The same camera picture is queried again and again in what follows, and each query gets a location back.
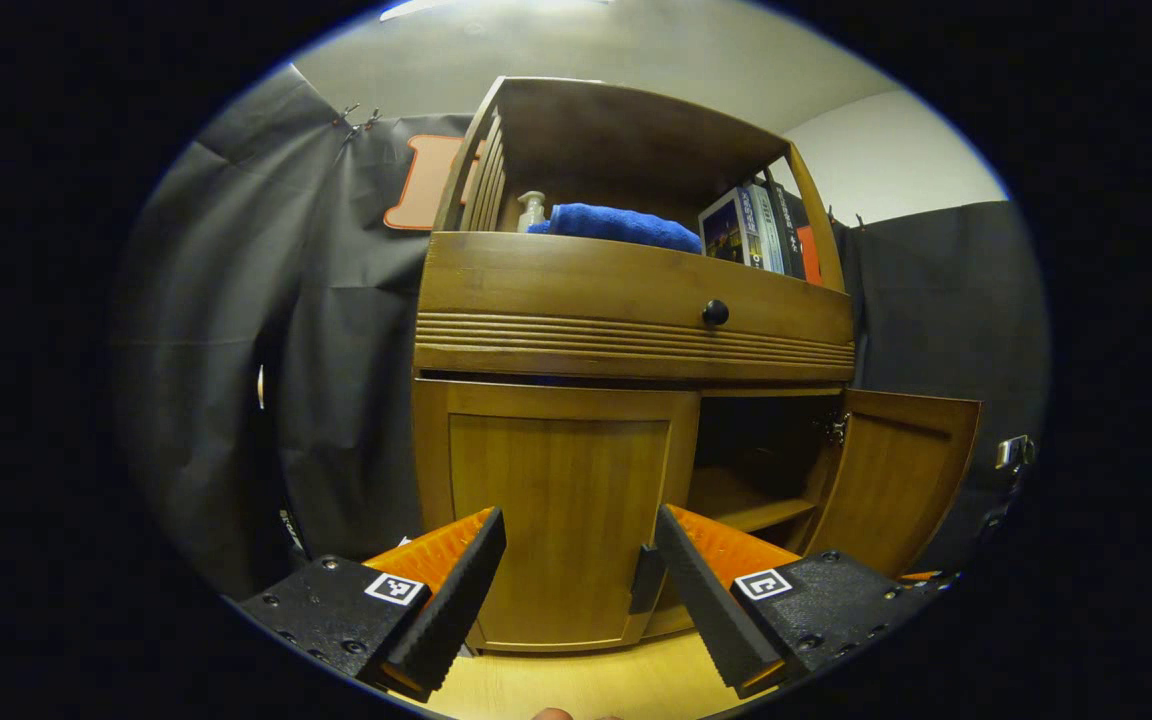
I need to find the blue folded towel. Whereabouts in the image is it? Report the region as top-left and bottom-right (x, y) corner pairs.
(526, 203), (705, 254)

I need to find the wooden cabinet door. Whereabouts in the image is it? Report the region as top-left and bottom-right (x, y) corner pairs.
(801, 388), (984, 579)
(413, 380), (702, 653)

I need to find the dark blue book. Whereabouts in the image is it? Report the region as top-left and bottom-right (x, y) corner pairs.
(698, 188), (765, 269)

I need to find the black backdrop cloth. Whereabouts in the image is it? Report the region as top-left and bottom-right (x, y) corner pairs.
(111, 65), (1052, 601)

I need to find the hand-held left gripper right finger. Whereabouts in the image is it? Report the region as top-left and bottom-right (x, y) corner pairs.
(654, 503), (962, 701)

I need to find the black door handle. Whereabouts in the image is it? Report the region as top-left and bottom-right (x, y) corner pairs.
(629, 545), (667, 616)

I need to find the wooden inner shelf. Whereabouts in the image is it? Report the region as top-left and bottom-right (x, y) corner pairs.
(691, 465), (822, 534)

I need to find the wooden cabinet drawer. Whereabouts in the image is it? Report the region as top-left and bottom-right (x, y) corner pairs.
(414, 232), (857, 383)

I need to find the light grey book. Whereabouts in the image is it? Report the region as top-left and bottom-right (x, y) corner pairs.
(744, 183), (787, 274)

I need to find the wooden double-door shoe cabinet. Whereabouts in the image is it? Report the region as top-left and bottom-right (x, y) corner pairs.
(411, 76), (984, 656)

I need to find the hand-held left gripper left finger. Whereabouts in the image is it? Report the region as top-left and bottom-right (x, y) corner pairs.
(236, 505), (507, 703)

